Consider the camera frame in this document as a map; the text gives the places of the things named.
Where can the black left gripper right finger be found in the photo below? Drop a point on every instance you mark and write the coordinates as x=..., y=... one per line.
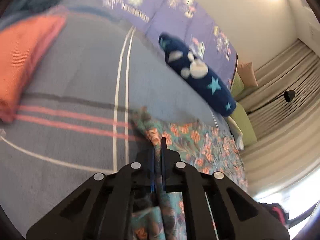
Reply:
x=214, y=206

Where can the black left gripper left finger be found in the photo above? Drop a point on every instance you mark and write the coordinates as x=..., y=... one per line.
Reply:
x=102, y=206

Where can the floral teal pink garment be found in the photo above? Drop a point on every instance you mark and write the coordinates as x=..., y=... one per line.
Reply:
x=206, y=148

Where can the blue striped bed blanket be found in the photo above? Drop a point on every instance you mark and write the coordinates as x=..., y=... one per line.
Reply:
x=74, y=118

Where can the green pillow near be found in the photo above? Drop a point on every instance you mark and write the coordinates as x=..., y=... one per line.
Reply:
x=242, y=120

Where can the green pillow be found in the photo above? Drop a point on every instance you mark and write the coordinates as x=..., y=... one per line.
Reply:
x=237, y=86
x=242, y=120

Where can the green pillow far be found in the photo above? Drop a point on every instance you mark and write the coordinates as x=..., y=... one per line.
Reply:
x=237, y=86

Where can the beige curtain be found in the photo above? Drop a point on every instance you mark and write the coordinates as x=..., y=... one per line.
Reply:
x=284, y=113

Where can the beige cushion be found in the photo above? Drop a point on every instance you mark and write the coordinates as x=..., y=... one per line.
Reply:
x=246, y=73

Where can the folded pink garment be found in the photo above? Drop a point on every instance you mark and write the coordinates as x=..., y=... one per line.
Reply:
x=23, y=45

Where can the purple tree print sheet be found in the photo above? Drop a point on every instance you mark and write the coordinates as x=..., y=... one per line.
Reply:
x=184, y=19

